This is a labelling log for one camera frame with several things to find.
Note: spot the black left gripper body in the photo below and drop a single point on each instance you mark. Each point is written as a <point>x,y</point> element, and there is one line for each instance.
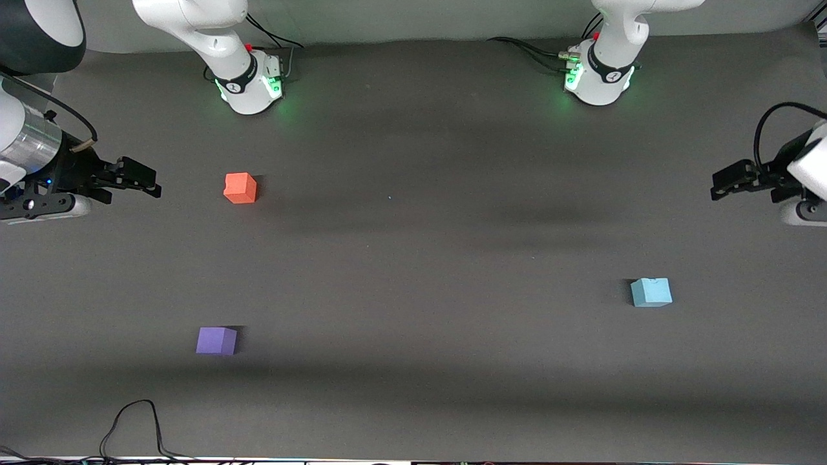
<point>773,173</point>

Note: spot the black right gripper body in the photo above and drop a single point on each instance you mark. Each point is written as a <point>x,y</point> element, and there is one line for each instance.
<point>73,172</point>

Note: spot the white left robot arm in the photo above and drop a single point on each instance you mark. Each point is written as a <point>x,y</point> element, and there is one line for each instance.
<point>607,77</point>

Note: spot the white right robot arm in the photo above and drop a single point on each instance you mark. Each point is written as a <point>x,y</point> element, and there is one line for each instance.
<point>194,22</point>

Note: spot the orange block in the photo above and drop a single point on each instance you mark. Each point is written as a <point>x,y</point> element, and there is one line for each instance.
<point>240,188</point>

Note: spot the light blue block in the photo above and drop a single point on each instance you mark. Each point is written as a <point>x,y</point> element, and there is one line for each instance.
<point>650,292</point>

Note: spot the purple block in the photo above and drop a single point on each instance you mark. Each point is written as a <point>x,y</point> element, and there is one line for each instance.
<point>216,341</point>

